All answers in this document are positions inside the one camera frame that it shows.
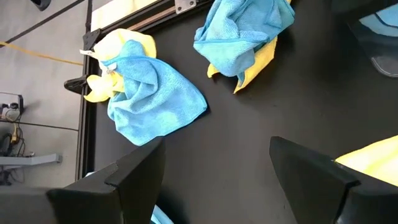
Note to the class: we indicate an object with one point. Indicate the blue microfiber towel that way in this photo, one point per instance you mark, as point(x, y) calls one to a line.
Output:
point(155, 102)
point(236, 37)
point(160, 217)
point(382, 21)

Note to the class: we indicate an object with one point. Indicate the yellow microfiber towel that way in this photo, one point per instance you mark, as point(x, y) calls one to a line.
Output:
point(373, 161)
point(259, 63)
point(109, 43)

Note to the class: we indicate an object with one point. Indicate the wooden table side board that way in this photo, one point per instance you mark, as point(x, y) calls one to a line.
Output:
point(118, 12)

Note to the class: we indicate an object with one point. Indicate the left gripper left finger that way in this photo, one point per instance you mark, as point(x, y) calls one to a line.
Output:
point(93, 202)

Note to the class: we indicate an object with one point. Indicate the silver metal bracket plate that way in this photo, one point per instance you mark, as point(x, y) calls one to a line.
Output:
point(185, 5)

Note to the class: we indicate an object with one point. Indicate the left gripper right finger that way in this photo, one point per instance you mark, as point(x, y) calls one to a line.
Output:
point(326, 199)

